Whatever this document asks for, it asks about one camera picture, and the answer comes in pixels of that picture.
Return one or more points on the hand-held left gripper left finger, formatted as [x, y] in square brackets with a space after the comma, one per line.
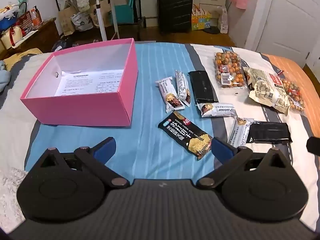
[106, 148]

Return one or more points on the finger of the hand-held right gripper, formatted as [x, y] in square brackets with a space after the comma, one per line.
[314, 145]

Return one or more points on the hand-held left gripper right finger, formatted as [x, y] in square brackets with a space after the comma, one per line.
[221, 150]

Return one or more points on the white snack bar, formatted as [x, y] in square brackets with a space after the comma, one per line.
[241, 130]
[217, 109]
[182, 86]
[168, 93]

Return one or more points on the black printed cracker packet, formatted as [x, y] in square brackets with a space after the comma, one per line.
[185, 133]

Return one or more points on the black snack packet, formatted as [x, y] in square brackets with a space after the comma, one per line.
[202, 86]
[270, 132]

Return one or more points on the pink cardboard box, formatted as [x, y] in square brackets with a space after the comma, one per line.
[75, 110]

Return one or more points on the clear bag of coated peanuts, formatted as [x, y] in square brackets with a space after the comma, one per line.
[295, 96]

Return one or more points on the beige snack bag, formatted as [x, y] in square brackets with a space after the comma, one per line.
[268, 90]

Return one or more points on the clear tray of coated peanuts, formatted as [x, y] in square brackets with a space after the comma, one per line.
[230, 68]

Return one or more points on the printed paper sheet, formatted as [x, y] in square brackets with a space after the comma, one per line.
[90, 81]

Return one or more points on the white fluffy cloth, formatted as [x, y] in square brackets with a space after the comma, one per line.
[10, 195]

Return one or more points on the black bag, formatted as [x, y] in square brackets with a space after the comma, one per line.
[62, 45]

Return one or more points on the black slippers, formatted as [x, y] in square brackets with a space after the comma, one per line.
[211, 30]

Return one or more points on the yellow pillow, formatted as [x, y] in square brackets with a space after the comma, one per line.
[22, 56]

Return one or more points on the white door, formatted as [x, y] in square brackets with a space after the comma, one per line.
[287, 20]

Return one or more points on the wooden nightstand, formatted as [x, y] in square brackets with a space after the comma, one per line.
[42, 36]

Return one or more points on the white printed bag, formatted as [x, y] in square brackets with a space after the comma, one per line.
[82, 21]

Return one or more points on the white patterned plastic bag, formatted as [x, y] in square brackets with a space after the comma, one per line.
[223, 21]

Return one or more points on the brown paper bag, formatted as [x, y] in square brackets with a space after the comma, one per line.
[67, 21]
[96, 15]

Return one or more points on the teal bag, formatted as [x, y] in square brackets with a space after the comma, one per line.
[123, 11]

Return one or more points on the black suitcase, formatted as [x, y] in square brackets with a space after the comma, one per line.
[175, 10]

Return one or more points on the orange juice bottle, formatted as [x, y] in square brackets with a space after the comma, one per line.
[35, 17]

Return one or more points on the red box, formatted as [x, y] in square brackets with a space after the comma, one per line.
[23, 21]

